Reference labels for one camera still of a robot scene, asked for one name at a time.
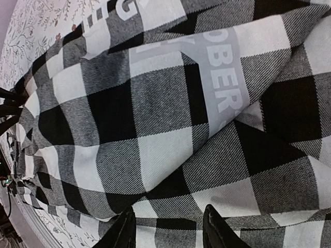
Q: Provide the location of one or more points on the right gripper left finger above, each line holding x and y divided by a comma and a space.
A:
122, 234

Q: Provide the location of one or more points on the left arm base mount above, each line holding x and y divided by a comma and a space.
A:
6, 181

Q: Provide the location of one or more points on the black white checkered shirt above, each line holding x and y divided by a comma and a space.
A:
168, 106

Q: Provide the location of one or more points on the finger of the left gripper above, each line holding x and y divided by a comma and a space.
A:
12, 102
8, 122

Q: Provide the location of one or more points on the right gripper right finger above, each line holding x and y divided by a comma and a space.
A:
217, 233

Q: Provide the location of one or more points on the floral patterned table mat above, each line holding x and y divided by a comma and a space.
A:
28, 29

